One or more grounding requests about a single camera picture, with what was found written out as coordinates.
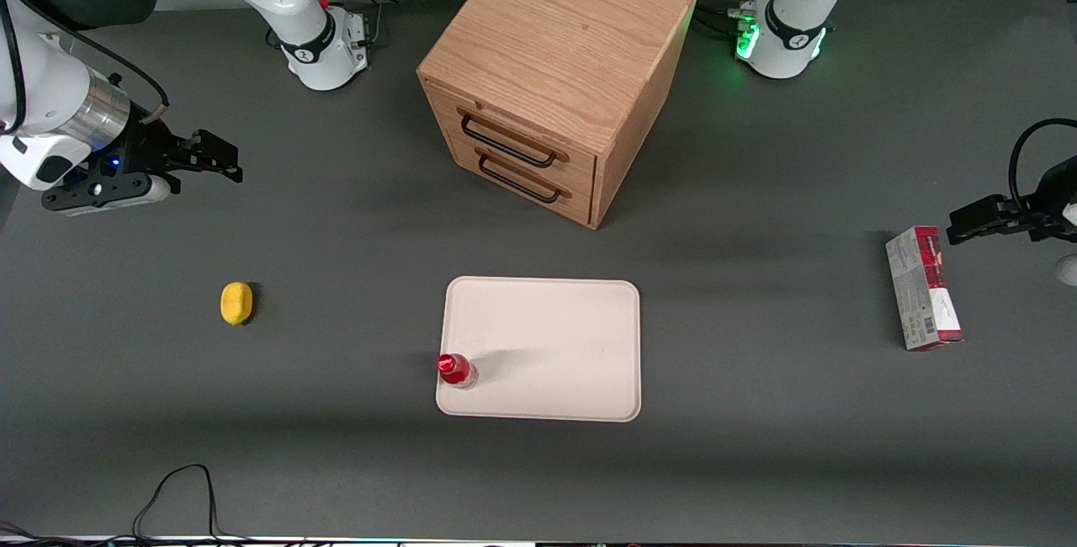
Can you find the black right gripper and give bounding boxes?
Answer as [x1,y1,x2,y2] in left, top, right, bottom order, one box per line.
[105,119,244,193]

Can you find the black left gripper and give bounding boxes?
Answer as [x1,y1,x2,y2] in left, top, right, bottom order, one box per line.
[947,156,1077,245]

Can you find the red coke bottle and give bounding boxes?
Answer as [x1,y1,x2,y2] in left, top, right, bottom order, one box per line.
[437,353,479,390]

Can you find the beige rectangular tray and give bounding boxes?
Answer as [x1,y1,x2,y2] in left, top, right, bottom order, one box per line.
[435,276,643,423]

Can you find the red white carton box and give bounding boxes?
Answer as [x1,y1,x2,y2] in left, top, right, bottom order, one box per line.
[885,226,964,352]

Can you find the yellow lemon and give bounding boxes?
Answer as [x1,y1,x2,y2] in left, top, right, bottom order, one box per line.
[220,281,254,327]

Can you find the wooden drawer cabinet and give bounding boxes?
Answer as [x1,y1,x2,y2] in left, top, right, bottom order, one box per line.
[416,0,698,231]

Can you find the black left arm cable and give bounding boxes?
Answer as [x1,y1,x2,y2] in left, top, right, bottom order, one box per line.
[1008,118,1077,213]

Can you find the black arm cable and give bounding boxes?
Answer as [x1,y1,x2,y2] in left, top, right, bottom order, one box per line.
[1008,118,1077,213]
[0,0,169,125]

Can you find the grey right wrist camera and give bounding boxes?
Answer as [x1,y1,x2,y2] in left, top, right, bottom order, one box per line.
[41,173,174,217]

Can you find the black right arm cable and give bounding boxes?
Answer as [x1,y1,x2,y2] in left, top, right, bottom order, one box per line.
[0,0,169,125]

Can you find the black drawer handle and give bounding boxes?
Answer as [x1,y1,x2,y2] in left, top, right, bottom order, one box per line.
[459,113,560,169]
[477,152,563,204]

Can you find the black table cable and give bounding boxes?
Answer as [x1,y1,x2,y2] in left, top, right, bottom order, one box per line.
[0,464,262,547]

